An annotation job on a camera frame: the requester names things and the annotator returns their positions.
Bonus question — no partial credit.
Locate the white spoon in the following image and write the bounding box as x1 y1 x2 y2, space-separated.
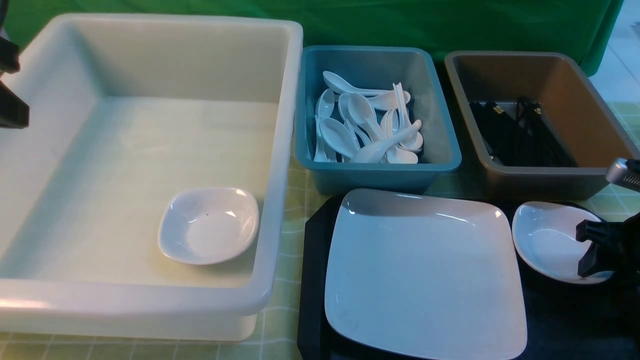
318 117 361 162
350 120 422 164
313 88 338 163
393 83 424 153
338 93 418 164
322 71 399 111

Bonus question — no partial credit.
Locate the teal plastic bin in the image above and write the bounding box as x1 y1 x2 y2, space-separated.
294 45 462 195

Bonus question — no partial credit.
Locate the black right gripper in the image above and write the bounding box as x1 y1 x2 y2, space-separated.
576 213 640 281

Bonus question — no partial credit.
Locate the black chopsticks pile in bin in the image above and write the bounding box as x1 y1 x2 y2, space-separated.
469 96 578 167

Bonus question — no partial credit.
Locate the green backdrop cloth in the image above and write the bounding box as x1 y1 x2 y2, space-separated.
4 0 623 76

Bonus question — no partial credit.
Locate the white small dish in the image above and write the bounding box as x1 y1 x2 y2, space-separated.
157 186 259 265
511 201 613 286

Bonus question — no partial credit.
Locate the large white plastic tub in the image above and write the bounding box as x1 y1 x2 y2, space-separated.
1 13 303 342

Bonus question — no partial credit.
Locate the brown plastic bin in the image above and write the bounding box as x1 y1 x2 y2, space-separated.
445 51 639 201

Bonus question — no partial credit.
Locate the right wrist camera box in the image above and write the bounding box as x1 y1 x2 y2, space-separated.
605 158 640 193

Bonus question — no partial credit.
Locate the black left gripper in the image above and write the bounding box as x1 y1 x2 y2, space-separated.
0 37 30 129

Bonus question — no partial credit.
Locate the green checked tablecloth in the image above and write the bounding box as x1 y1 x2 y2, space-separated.
0 95 640 360

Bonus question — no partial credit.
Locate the large white square plate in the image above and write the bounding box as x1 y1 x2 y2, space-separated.
324 188 528 360

